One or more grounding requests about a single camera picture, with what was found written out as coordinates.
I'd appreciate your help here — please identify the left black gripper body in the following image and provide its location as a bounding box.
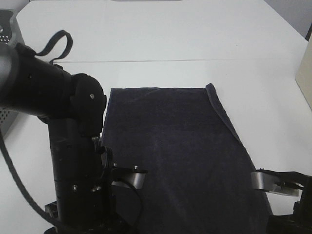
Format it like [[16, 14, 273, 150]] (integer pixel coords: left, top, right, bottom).
[[44, 168, 137, 234]]

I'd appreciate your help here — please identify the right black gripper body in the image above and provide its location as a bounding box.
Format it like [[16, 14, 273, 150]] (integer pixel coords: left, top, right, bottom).
[[268, 176, 312, 234]]

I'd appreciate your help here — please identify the dark navy towel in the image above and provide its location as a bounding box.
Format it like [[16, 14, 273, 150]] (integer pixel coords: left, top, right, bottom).
[[102, 84, 272, 234]]

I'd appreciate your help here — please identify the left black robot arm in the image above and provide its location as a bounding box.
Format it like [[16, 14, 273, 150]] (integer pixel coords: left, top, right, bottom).
[[0, 44, 138, 234]]

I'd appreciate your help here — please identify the beige box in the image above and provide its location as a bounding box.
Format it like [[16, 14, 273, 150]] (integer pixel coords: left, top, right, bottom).
[[295, 37, 312, 109]]

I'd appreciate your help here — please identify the grey perforated plastic basket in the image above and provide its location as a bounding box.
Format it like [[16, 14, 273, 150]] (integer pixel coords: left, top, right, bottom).
[[0, 8, 24, 137]]

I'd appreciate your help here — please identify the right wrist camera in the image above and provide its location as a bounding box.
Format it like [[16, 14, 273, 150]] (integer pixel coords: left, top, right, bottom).
[[251, 168, 307, 196]]

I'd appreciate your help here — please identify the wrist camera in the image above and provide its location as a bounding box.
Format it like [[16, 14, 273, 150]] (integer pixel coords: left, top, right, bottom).
[[251, 168, 307, 196], [111, 166, 148, 190]]

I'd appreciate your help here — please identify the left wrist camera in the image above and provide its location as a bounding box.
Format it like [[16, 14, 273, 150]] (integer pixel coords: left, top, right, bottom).
[[111, 166, 148, 190]]

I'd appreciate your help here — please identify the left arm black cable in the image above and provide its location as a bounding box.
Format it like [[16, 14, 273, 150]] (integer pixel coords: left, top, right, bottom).
[[0, 30, 142, 234]]

